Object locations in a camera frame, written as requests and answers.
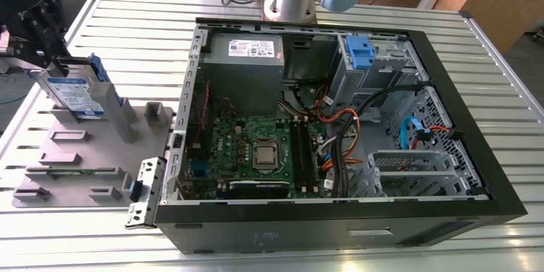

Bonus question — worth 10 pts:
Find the silver expansion slot bracket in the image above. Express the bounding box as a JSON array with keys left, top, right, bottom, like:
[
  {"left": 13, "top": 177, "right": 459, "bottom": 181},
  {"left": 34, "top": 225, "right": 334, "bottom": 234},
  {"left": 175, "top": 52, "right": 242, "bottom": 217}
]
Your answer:
[{"left": 123, "top": 156, "right": 169, "bottom": 230}]

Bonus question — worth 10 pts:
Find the grey parts rack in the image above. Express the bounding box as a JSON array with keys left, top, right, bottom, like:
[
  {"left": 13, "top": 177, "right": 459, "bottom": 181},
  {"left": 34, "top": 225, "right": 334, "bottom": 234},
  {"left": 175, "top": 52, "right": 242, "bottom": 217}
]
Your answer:
[{"left": 11, "top": 81, "right": 178, "bottom": 209}]

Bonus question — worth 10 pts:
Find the silver CPU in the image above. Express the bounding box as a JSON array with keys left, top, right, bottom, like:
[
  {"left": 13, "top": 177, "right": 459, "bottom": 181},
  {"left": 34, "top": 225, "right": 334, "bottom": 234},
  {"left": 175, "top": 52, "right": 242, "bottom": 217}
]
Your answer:
[{"left": 255, "top": 146, "right": 278, "bottom": 166}]

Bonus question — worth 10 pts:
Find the blue drive latch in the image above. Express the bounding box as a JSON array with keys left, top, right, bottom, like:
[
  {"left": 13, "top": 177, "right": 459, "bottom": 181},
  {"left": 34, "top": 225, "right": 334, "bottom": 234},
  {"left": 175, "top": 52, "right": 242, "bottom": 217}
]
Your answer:
[{"left": 346, "top": 34, "right": 378, "bottom": 71}]

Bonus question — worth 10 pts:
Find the grey power supply unit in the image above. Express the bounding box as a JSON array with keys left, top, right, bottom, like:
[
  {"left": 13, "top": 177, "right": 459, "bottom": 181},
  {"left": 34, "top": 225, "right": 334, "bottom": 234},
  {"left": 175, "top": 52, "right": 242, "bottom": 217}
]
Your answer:
[{"left": 199, "top": 32, "right": 286, "bottom": 120}]

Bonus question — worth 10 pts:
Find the orange wire with black plug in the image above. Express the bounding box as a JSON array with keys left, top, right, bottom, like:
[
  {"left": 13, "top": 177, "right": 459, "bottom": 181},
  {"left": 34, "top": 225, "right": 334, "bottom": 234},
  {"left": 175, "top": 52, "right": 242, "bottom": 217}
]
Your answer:
[{"left": 425, "top": 127, "right": 465, "bottom": 141}]

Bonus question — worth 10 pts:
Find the blue floor cable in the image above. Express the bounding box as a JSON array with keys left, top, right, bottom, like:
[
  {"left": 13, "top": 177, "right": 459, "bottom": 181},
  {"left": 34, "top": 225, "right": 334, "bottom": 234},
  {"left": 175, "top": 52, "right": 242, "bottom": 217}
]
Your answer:
[{"left": 0, "top": 71, "right": 25, "bottom": 106}]

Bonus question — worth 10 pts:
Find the grey metal drive cage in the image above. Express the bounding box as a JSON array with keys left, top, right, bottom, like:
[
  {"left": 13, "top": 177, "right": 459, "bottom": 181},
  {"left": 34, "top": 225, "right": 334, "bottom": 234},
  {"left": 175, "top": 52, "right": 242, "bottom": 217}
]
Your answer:
[{"left": 330, "top": 32, "right": 421, "bottom": 110}]

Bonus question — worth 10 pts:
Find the hard disk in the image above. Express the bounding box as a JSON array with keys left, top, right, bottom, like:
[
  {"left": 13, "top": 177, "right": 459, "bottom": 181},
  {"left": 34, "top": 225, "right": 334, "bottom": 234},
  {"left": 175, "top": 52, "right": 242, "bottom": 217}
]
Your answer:
[{"left": 37, "top": 55, "right": 114, "bottom": 122}]

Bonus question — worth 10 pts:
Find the blue wire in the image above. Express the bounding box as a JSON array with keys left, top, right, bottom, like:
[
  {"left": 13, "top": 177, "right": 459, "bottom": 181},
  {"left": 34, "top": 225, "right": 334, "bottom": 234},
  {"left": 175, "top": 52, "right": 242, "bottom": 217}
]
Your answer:
[{"left": 399, "top": 115, "right": 429, "bottom": 152}]

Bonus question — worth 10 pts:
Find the orange wire bundle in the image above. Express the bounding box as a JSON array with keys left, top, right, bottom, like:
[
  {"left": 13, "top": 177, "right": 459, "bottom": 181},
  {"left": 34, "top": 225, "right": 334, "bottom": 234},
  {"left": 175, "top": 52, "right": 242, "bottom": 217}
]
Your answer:
[{"left": 317, "top": 108, "right": 363, "bottom": 171}]

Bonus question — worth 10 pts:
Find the black PC case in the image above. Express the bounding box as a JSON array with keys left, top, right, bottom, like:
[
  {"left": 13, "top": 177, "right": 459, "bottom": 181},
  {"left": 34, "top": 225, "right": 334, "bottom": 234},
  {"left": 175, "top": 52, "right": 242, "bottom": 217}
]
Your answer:
[{"left": 154, "top": 16, "right": 529, "bottom": 255}]

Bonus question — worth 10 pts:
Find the wooden cabinet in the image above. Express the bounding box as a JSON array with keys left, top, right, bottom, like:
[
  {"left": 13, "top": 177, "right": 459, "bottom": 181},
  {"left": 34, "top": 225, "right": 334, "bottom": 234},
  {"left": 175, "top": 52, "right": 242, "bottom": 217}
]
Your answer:
[{"left": 438, "top": 0, "right": 544, "bottom": 53}]

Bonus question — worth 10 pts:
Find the CPU socket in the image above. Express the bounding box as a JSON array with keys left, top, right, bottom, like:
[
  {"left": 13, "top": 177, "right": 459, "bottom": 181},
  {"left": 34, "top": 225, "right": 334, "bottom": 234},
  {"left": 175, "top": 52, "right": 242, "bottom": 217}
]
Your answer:
[{"left": 250, "top": 137, "right": 286, "bottom": 176}]

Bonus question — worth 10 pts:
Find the black cable bundle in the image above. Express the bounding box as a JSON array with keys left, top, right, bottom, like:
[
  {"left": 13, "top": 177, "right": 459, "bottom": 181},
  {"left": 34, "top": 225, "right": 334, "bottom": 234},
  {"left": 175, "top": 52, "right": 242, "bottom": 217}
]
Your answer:
[{"left": 331, "top": 85, "right": 426, "bottom": 198}]

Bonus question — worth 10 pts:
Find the black graphics card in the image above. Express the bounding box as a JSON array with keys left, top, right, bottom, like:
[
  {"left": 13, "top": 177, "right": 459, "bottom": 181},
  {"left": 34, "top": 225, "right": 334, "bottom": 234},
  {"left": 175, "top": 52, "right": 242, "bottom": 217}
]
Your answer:
[{"left": 217, "top": 179, "right": 293, "bottom": 199}]

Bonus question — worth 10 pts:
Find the green motherboard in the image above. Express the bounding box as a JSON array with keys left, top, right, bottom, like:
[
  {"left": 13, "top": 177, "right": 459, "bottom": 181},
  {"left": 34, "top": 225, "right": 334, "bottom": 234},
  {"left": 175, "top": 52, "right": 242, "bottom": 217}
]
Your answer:
[{"left": 182, "top": 115, "right": 337, "bottom": 199}]

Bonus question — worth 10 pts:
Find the black RAM slot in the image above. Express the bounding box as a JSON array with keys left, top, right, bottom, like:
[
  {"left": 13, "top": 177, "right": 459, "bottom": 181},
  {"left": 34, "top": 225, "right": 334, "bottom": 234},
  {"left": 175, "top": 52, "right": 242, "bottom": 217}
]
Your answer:
[
  {"left": 290, "top": 115, "right": 309, "bottom": 192},
  {"left": 299, "top": 115, "right": 319, "bottom": 192}
]

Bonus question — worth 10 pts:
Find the thin red wire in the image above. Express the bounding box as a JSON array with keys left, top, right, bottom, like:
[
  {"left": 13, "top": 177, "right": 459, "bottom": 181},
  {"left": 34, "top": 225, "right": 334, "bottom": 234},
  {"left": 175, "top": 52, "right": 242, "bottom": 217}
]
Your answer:
[{"left": 194, "top": 79, "right": 213, "bottom": 150}]

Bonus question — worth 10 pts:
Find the green RAM stick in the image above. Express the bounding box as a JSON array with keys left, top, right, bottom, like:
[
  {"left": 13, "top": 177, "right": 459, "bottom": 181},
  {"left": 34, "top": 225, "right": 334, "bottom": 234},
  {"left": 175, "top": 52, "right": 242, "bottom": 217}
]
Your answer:
[{"left": 46, "top": 169, "right": 98, "bottom": 177}]

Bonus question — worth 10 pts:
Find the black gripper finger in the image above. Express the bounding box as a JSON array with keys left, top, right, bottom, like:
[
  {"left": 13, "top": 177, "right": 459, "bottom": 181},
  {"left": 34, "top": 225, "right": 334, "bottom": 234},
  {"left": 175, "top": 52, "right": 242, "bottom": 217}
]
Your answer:
[
  {"left": 25, "top": 0, "right": 70, "bottom": 75},
  {"left": 7, "top": 38, "right": 49, "bottom": 69}
]

